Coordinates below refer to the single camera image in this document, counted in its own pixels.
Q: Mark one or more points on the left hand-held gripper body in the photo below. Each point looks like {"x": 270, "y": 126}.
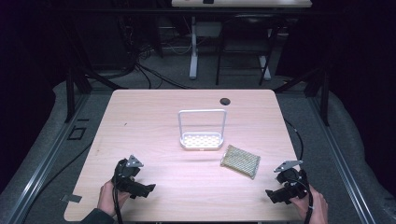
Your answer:
{"x": 126, "y": 179}

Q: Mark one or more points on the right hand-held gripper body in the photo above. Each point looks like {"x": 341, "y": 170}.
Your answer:
{"x": 294, "y": 182}

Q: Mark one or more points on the person's left hand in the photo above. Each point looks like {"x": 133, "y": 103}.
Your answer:
{"x": 107, "y": 197}

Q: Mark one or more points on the person's right hand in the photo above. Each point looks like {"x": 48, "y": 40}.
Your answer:
{"x": 317, "y": 207}

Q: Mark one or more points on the yellow-green mesh sponge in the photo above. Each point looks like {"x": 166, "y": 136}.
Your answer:
{"x": 240, "y": 161}

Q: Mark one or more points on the grey tape strip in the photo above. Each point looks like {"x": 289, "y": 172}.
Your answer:
{"x": 71, "y": 198}

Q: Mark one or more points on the white sponge holder rack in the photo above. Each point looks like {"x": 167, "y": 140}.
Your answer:
{"x": 201, "y": 141}

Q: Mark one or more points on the black round table grommet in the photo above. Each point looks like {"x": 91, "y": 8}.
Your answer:
{"x": 224, "y": 101}

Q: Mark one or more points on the white-legged background desk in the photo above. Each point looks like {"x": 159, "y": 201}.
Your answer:
{"x": 193, "y": 56}

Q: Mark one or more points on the black chair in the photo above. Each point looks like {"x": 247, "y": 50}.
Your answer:
{"x": 246, "y": 34}

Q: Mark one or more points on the aluminium floor rail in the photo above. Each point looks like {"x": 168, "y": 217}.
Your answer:
{"x": 339, "y": 161}
{"x": 40, "y": 161}

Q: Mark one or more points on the black metal frame stand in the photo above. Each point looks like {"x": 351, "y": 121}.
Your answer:
{"x": 323, "y": 93}
{"x": 70, "y": 93}

